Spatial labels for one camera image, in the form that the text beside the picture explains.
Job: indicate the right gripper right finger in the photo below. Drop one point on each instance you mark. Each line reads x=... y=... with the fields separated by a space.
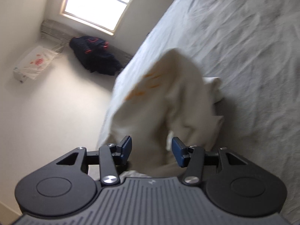
x=193 y=159

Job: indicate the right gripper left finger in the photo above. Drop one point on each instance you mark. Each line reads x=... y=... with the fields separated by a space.
x=112 y=160

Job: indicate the cream white shirt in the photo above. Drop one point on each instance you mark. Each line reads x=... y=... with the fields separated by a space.
x=172 y=99

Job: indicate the dark navy jacket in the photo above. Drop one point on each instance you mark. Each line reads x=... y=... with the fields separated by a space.
x=93 y=54

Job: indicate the white plastic bag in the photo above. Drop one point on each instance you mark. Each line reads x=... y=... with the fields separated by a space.
x=34 y=63

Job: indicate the grey bed sheet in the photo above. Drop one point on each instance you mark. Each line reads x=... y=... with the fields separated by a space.
x=253 y=46

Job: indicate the window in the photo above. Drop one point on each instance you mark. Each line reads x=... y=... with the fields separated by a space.
x=103 y=15

